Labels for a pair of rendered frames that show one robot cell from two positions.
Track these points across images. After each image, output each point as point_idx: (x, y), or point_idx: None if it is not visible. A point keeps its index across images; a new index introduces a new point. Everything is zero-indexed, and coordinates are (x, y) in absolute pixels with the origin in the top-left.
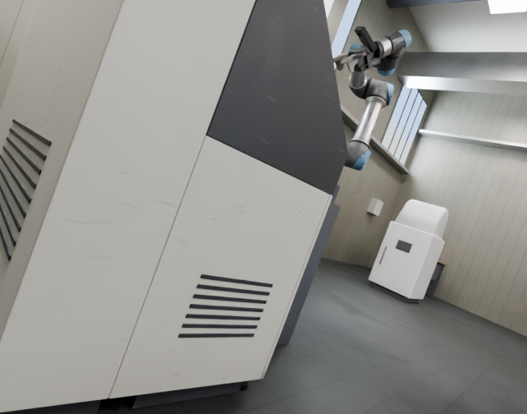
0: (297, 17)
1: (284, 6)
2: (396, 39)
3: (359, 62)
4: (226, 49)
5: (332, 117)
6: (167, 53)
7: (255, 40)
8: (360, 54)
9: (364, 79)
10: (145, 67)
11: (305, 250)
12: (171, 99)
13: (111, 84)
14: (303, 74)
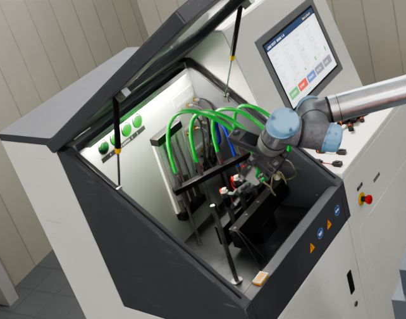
0: (114, 223)
1: (102, 221)
2: (264, 136)
3: (260, 168)
4: (98, 260)
5: (196, 279)
6: (81, 272)
7: (105, 249)
8: (243, 169)
9: None
10: (80, 280)
11: None
12: (98, 292)
13: (77, 290)
14: (147, 256)
